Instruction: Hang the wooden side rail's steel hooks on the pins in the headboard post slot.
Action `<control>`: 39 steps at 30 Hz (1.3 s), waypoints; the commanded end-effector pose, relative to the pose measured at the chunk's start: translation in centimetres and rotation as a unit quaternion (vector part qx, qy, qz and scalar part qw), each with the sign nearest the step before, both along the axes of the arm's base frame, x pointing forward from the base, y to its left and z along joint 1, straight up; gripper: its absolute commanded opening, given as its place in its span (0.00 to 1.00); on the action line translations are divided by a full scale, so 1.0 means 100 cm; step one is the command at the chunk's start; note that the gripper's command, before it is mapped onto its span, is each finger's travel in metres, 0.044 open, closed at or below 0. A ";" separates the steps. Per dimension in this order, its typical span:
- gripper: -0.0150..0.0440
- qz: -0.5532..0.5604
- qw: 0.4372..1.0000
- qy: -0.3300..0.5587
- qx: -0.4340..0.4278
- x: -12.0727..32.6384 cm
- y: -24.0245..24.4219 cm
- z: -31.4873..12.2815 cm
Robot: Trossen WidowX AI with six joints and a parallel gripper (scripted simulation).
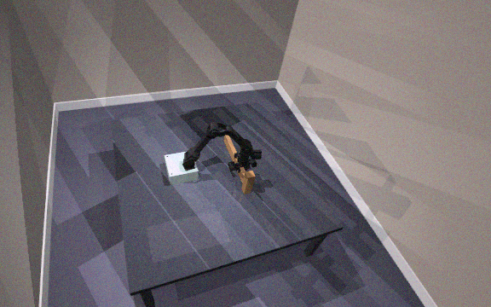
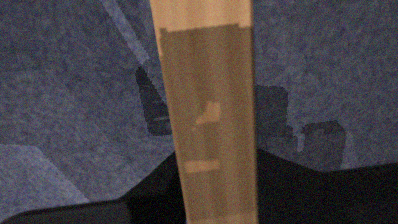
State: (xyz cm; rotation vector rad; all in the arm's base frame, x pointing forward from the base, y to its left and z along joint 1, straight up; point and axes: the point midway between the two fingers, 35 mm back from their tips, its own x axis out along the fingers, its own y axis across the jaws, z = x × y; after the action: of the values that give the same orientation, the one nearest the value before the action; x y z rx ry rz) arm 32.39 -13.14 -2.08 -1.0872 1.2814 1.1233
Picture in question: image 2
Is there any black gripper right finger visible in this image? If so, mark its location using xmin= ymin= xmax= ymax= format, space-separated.
xmin=257 ymin=148 xmax=398 ymax=224

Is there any wooden board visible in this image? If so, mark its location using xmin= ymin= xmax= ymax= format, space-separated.
xmin=150 ymin=0 xmax=259 ymax=224

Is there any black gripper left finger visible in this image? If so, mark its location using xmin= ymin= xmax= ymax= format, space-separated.
xmin=0 ymin=150 xmax=186 ymax=224

